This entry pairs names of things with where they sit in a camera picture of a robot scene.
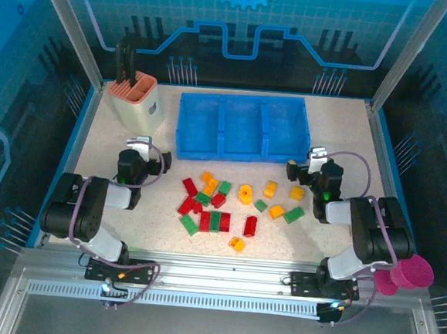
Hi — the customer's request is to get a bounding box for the long green lego brick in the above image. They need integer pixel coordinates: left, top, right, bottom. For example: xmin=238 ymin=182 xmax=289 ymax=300
xmin=283 ymin=205 xmax=306 ymax=226

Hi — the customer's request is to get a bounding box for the cream utensil holder pink top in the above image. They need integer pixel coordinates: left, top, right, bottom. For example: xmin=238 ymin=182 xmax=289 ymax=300
xmin=101 ymin=69 xmax=169 ymax=134

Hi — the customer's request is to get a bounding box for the blue three-compartment bin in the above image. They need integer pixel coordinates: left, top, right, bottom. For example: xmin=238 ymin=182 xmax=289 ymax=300
xmin=173 ymin=88 xmax=316 ymax=170

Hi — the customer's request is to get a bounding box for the magenta round spool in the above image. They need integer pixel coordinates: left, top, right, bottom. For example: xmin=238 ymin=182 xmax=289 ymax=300
xmin=371 ymin=251 xmax=436 ymax=300

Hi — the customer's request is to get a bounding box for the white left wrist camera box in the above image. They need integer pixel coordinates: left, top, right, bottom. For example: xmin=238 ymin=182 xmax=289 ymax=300
xmin=125 ymin=135 xmax=152 ymax=158

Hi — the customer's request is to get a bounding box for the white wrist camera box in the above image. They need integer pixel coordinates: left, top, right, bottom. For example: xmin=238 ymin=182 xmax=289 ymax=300
xmin=125 ymin=135 xmax=152 ymax=158
xmin=306 ymin=145 xmax=333 ymax=172

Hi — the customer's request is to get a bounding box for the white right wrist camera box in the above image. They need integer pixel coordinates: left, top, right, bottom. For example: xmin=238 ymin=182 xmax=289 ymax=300
xmin=306 ymin=145 xmax=333 ymax=172

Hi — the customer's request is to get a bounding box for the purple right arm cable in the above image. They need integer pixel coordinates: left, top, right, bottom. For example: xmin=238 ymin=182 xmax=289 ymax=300
xmin=313 ymin=150 xmax=408 ymax=329

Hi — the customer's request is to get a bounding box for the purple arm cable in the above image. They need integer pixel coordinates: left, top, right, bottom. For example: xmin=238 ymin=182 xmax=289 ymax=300
xmin=313 ymin=150 xmax=408 ymax=329
xmin=61 ymin=136 xmax=171 ymax=309

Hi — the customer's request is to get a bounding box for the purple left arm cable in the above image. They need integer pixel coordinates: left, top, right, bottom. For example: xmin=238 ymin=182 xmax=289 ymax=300
xmin=61 ymin=136 xmax=171 ymax=309

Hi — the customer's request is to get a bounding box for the black utensil handle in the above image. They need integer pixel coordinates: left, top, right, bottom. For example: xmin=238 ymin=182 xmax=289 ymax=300
xmin=113 ymin=42 xmax=140 ymax=86

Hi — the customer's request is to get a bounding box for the aluminium mounting rail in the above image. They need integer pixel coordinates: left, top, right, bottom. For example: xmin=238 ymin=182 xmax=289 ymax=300
xmin=12 ymin=238 xmax=433 ymax=314

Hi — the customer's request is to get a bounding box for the slotted cable duct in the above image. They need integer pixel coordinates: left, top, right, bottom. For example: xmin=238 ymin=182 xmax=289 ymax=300
xmin=25 ymin=278 xmax=324 ymax=319

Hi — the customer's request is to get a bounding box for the aluminium frame post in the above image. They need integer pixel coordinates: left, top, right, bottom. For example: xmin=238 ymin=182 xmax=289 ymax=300
xmin=368 ymin=0 xmax=447 ymax=120
xmin=24 ymin=0 xmax=112 ymax=92

